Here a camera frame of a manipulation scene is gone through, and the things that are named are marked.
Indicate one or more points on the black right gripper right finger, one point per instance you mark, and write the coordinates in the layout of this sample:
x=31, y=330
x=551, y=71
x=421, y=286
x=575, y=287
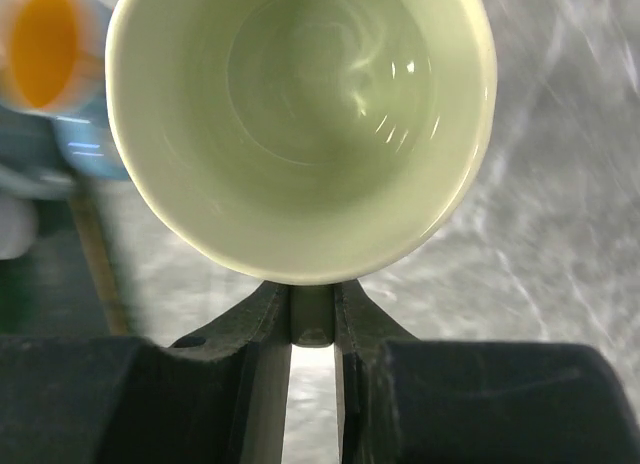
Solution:
x=405, y=400

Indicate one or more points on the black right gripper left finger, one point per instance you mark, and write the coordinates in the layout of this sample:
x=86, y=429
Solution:
x=217, y=395

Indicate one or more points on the light green mug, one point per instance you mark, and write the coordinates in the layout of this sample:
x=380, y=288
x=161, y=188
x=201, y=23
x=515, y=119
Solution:
x=302, y=142

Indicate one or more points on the blue butterfly mug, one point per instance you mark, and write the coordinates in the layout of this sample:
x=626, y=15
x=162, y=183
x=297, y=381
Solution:
x=52, y=66

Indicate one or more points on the white grey mug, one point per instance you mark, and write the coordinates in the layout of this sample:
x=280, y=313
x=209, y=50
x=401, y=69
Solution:
x=18, y=226

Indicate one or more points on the black tray gold rim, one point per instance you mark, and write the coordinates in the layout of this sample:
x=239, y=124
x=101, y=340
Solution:
x=65, y=283

